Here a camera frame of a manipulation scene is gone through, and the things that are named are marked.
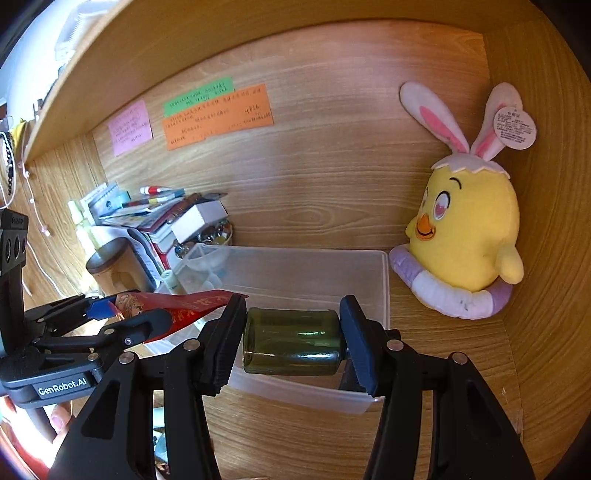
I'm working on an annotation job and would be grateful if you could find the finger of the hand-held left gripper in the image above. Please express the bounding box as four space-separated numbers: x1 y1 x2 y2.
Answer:
34 309 171 360
25 293 120 341

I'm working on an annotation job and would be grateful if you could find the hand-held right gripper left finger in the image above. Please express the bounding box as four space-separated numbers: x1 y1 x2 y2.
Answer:
48 294 247 480

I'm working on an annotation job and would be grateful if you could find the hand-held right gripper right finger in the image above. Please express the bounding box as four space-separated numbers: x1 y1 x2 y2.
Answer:
339 295 536 480

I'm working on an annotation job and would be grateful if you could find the red foil packet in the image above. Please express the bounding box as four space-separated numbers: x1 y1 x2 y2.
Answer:
113 289 250 344

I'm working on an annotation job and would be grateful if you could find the green glass jar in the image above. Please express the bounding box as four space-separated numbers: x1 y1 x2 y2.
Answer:
242 309 348 377

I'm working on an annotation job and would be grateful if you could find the clear plastic storage bin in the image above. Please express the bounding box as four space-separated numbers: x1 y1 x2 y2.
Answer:
154 244 391 416

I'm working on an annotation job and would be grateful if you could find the person's left hand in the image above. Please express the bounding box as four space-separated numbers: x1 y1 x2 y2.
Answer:
46 401 75 437

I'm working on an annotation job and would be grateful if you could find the brown lidded mug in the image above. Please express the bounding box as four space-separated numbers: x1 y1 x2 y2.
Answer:
86 237 148 296

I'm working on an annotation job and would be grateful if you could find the person's red clothing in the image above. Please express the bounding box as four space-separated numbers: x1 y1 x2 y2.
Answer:
0 397 51 480

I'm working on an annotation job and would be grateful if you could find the clear plastic funnel cup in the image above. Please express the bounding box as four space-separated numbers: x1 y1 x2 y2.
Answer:
182 243 229 278

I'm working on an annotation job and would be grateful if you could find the stack of books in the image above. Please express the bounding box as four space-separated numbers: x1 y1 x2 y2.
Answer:
81 182 229 278

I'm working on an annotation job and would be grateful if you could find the glass jar of marbles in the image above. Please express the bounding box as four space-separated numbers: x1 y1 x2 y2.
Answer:
174 219 234 257

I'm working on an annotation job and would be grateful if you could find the white cardboard box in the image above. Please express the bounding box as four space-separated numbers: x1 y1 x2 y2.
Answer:
172 199 229 243

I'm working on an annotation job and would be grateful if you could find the yellow chick plush toy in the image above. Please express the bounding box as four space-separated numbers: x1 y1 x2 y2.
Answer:
388 82 539 321

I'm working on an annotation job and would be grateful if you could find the pink sticky note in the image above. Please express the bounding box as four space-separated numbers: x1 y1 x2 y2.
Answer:
108 100 154 157

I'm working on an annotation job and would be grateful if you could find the orange sticky note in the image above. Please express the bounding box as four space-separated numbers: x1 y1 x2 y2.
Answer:
161 84 274 151

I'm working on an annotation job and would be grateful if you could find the green sticky note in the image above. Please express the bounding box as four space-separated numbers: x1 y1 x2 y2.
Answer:
163 76 235 117

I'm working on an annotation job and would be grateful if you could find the wooden shelf board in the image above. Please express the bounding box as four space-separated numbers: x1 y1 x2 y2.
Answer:
23 0 591 162

